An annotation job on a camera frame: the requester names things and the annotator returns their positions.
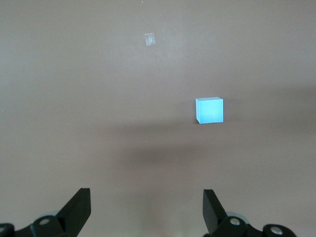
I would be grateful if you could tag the clear tape piece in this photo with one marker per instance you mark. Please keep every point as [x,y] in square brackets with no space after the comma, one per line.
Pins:
[149,39]

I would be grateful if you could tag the blue cube block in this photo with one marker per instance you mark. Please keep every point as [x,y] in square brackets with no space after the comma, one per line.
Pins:
[209,111]

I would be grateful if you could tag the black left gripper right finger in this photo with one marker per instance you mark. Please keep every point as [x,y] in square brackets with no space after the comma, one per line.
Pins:
[217,219]

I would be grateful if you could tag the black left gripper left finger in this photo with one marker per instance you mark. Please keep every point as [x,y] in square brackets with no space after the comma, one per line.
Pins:
[71,217]

